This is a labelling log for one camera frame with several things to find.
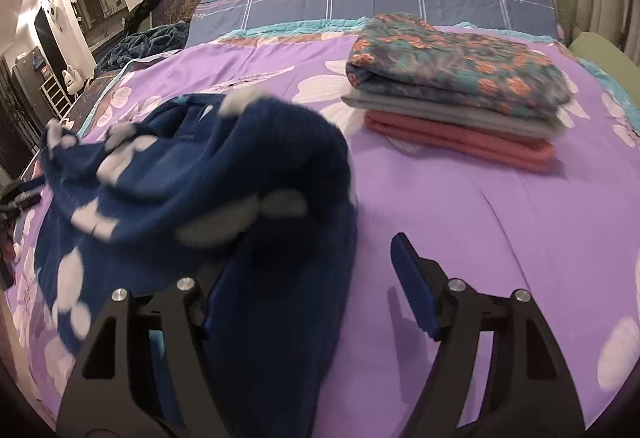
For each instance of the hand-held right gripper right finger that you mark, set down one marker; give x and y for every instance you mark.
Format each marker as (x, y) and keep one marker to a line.
(415, 288)

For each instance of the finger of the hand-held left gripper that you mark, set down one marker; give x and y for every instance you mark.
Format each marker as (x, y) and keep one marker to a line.
(20, 200)

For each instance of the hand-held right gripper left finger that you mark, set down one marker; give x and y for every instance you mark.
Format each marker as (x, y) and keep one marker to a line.
(214, 303)

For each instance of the navy fleece star-print jacket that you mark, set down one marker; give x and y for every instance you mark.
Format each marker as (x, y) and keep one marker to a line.
(200, 178)

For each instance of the purple floral blanket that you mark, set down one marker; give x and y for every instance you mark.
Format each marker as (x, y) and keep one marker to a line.
(475, 228)

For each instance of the white storage rack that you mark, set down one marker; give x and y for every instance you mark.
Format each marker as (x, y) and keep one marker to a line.
(55, 95)

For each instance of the white cat figurine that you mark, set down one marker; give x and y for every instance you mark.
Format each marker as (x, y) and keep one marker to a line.
(72, 80)

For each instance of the folded coral garment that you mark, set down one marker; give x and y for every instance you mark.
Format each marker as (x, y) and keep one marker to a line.
(475, 145)

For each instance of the folded grey garment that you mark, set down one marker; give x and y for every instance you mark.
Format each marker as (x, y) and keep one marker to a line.
(450, 115)

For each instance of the dark teal fleece blanket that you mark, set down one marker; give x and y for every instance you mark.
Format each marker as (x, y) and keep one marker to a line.
(140, 45)

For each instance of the folded floral garment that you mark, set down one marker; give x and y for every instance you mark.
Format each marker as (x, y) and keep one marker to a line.
(450, 62)

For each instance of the black clothing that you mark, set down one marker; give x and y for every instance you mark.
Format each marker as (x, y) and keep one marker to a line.
(145, 5)

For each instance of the green pillow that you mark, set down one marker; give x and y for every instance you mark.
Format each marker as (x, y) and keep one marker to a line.
(605, 50)

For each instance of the white security camera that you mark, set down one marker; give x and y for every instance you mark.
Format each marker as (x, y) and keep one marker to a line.
(51, 12)

